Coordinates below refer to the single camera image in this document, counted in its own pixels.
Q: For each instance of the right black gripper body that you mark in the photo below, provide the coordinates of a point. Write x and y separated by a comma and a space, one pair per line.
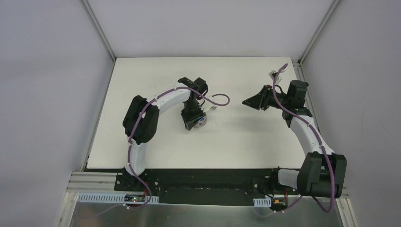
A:
266, 98

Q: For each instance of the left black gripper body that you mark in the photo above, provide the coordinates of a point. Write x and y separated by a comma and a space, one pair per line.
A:
190, 120

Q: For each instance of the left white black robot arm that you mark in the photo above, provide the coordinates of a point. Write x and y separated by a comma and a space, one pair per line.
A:
141, 120

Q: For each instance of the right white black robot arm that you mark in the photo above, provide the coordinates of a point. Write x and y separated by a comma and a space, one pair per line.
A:
322, 173

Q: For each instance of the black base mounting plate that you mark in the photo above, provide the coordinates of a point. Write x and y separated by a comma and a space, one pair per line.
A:
225, 187

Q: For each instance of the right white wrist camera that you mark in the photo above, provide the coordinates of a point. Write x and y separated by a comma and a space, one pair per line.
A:
276, 76

